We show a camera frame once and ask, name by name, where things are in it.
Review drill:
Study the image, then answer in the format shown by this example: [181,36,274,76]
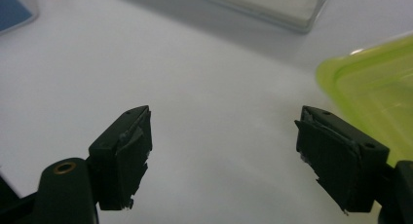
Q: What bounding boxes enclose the green plastic container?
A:
[315,33,413,168]

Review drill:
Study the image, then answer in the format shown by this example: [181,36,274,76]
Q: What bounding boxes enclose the clear food container blue lid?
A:
[0,0,40,35]

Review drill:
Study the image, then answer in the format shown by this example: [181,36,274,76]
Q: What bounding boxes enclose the white wire shelf rack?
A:
[181,0,334,34]

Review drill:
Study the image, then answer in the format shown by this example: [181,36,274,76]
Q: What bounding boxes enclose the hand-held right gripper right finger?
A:
[294,104,391,215]

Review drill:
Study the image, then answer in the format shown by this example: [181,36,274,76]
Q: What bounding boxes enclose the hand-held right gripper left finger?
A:
[87,104,154,211]

